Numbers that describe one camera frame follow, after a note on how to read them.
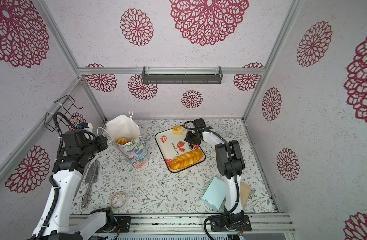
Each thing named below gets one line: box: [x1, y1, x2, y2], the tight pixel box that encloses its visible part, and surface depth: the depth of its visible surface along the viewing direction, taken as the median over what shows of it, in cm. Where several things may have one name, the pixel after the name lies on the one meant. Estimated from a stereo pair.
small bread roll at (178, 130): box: [172, 125, 184, 135], surface depth 111 cm
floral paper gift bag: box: [106, 109, 150, 171], surface depth 88 cm
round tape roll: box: [110, 192, 128, 210], surface depth 83 cm
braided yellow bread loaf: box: [169, 149, 204, 170], surface depth 96 cm
